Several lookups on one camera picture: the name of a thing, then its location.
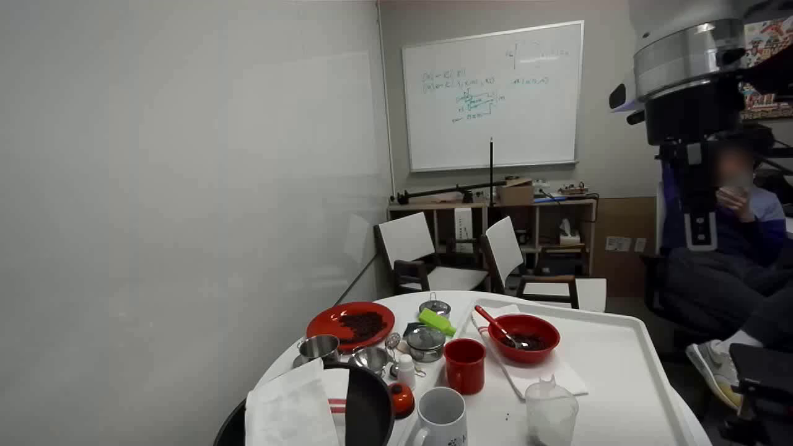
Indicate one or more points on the translucent plastic measuring jug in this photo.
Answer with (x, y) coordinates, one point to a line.
(551, 416)

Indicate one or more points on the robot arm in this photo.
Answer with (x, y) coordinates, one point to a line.
(690, 75)

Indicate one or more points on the red bowl on left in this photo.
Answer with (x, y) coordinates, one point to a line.
(353, 325)

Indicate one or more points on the red bowl with spoon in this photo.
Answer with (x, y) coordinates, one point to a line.
(539, 333)

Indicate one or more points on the green lidded container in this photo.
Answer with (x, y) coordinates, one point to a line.
(435, 313)

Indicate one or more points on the wooden shelf unit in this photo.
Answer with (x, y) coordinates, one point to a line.
(488, 242)

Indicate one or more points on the red cup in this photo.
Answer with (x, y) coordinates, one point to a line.
(463, 366)

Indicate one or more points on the steel cup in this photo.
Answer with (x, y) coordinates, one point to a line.
(317, 347)

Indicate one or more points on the white tray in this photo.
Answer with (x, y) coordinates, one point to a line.
(606, 360)

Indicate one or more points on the white whiteboard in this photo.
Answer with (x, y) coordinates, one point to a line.
(502, 101)

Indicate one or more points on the white ceramic mug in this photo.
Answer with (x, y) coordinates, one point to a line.
(441, 419)

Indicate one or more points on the black frying pan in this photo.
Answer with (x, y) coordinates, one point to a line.
(368, 417)

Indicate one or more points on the white paper napkin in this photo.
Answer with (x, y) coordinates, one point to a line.
(299, 408)

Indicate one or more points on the seated person in blue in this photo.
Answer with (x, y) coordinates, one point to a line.
(741, 291)

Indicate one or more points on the spoon with red handle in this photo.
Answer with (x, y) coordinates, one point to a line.
(488, 318)

